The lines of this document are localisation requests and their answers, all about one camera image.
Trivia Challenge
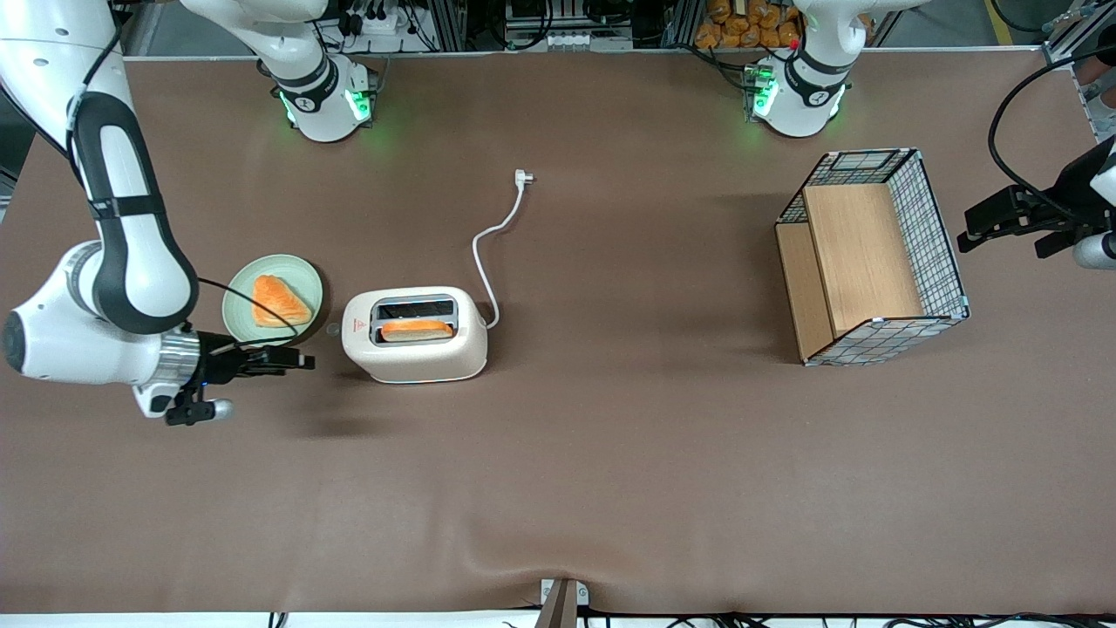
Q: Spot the toast slice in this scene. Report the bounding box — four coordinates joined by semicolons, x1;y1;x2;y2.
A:
381;318;455;343

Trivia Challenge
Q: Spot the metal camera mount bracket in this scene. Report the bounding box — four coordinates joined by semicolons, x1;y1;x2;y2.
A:
535;577;591;628

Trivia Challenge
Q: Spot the white power cord with plug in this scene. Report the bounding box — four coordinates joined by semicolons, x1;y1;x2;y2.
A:
472;168;536;331

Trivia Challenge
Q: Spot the triangular golden pastry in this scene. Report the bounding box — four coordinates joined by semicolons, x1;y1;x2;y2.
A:
251;275;314;329

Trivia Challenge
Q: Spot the wire grid basket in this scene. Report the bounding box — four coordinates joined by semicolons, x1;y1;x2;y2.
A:
774;147;972;368

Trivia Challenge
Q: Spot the bag of bread rolls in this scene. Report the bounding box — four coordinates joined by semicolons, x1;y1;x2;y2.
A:
694;0;805;51

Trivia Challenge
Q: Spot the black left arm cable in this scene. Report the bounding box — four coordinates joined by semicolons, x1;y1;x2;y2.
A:
987;48;1116;221

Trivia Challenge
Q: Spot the brown table cover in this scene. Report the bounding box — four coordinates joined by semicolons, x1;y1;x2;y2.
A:
0;48;1116;617

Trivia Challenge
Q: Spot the white two-slot toaster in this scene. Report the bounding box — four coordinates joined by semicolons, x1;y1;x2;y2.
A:
326;286;490;386

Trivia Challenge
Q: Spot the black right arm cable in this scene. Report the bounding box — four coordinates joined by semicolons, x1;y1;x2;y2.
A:
195;276;303;352

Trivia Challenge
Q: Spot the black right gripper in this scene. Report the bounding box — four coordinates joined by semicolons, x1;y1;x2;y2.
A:
198;330;317;386

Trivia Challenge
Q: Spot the white power strip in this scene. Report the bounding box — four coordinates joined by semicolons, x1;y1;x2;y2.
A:
342;4;405;38

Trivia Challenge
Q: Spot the grey control box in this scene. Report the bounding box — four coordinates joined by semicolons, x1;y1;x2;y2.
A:
504;0;639;52

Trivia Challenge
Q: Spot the pale green plate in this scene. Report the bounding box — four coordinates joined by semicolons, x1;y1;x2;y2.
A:
221;254;325;349

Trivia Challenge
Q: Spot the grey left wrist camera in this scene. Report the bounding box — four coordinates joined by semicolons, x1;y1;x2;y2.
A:
1035;229;1116;270

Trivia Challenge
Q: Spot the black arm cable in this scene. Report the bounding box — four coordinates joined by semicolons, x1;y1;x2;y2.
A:
195;276;303;352
987;48;1116;221

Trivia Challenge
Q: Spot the aluminium frame post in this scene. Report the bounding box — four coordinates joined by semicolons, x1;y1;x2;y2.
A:
1041;0;1116;146

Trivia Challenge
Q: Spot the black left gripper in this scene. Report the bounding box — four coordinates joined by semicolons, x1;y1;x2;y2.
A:
956;138;1116;255

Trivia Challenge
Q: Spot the wooden shelf insert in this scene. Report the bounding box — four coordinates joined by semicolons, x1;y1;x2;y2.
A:
775;182;927;361

